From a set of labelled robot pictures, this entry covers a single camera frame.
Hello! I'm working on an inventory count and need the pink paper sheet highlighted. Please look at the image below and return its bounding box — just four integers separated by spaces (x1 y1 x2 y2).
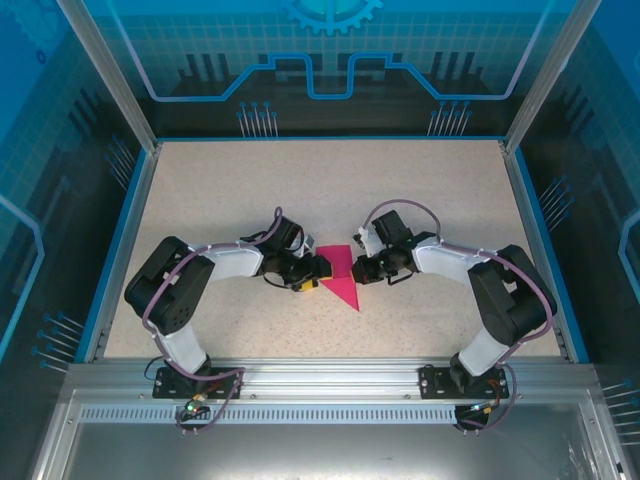
315 243 360 314

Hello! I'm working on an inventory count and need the metal tray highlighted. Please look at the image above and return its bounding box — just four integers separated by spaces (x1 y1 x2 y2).
29 389 626 480

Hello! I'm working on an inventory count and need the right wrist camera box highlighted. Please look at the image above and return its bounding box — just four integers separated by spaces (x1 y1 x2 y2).
352 227 381 259

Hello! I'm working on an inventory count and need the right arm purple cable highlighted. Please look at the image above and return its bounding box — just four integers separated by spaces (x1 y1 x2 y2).
360 199 557 436

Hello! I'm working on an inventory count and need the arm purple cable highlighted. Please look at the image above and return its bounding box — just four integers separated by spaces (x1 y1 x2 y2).
360 199 557 436
142 207 284 436

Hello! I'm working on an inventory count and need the aluminium mounting rail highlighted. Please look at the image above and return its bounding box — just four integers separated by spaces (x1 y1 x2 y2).
64 357 601 400

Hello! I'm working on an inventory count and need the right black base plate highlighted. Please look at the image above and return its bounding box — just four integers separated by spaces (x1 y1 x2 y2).
418 363 511 400

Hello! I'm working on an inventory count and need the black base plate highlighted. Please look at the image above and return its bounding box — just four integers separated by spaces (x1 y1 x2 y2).
152 366 245 400
418 363 511 400

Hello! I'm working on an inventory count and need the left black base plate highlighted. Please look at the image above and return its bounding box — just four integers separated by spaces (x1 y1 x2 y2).
152 366 245 400

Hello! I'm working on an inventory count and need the slotted cable duct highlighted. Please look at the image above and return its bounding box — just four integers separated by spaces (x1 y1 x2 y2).
78 405 474 426

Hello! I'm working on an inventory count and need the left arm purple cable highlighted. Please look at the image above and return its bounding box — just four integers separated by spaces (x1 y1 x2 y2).
142 207 284 436

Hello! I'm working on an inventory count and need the aluminium side rail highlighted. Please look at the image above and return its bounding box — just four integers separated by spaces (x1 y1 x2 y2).
498 140 575 362
82 142 164 364

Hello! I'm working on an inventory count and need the aluminium frame post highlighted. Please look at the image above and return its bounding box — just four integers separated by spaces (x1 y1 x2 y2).
502 0 596 154
55 0 162 156

